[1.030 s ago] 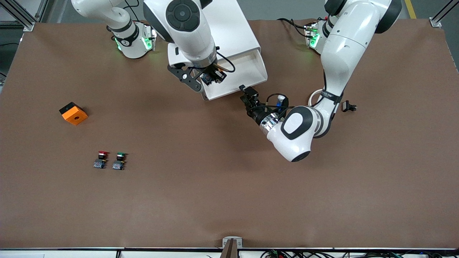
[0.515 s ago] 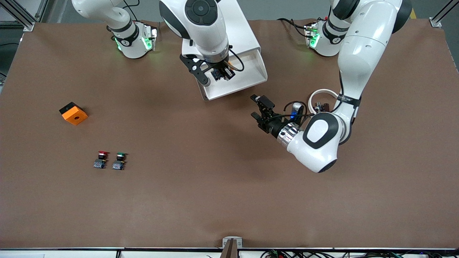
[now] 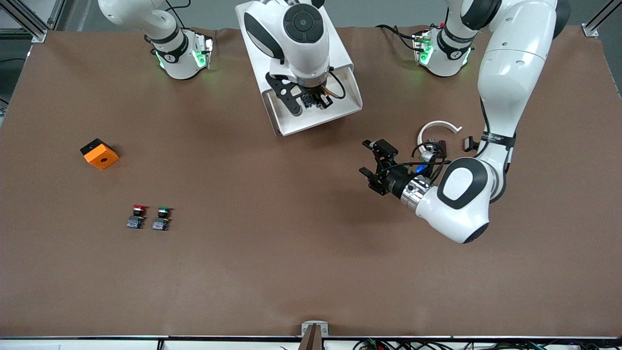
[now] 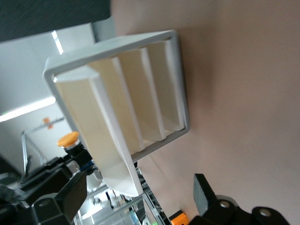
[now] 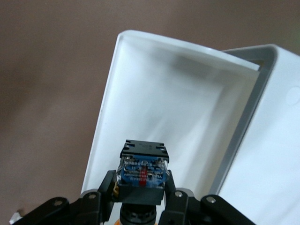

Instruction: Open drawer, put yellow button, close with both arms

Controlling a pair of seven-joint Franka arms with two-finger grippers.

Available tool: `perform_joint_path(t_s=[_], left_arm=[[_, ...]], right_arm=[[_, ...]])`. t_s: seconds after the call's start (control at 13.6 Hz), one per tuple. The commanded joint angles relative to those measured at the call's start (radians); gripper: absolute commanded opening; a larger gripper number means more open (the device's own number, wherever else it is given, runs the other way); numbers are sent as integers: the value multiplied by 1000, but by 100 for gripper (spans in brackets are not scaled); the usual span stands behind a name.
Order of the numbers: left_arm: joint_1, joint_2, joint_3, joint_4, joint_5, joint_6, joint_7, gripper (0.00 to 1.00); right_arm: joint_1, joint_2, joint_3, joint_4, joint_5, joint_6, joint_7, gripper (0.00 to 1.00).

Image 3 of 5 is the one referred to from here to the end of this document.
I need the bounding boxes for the black right base cable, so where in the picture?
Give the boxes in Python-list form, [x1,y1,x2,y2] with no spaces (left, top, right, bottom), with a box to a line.
[165,0,196,31]

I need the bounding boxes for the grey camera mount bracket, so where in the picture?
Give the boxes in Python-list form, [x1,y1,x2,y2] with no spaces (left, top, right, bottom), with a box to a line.
[298,320,329,350]

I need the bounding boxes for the black base cable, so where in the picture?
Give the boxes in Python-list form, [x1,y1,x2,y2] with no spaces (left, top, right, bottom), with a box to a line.
[375,23,419,52]
[165,0,196,31]

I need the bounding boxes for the black left base cable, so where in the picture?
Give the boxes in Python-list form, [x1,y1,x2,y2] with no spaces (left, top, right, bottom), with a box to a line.
[375,23,419,52]

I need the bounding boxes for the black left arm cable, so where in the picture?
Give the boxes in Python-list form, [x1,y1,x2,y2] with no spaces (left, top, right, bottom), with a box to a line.
[389,141,453,188]

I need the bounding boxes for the red push button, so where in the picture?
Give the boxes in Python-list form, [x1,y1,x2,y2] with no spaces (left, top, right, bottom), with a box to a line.
[126,205,147,229]

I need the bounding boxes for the white curved ring part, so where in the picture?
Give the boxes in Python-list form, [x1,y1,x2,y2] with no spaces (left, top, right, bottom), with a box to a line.
[417,120,463,158]

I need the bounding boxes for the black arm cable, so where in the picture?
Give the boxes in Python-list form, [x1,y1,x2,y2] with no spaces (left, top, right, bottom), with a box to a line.
[323,70,347,101]
[389,141,453,188]

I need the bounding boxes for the cable bundle under table edge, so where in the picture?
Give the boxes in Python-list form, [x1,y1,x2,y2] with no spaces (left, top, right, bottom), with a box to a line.
[352,338,622,350]

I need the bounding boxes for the green push button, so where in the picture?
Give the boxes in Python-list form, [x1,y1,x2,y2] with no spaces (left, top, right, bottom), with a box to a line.
[152,206,172,231]

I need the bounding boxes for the brown table mat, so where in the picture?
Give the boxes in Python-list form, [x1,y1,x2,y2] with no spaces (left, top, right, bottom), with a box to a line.
[0,25,622,338]

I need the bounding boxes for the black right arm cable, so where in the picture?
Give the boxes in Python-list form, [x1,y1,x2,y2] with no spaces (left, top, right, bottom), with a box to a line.
[323,70,347,101]

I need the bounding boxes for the orange button box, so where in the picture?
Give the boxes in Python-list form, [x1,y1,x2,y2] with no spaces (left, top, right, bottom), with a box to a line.
[80,138,120,171]

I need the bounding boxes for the aluminium frame post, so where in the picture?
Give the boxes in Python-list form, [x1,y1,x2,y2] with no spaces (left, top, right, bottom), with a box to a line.
[0,0,67,43]
[582,0,622,38]

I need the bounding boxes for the white table edge rail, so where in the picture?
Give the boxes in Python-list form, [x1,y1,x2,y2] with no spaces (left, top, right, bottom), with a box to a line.
[0,334,622,350]

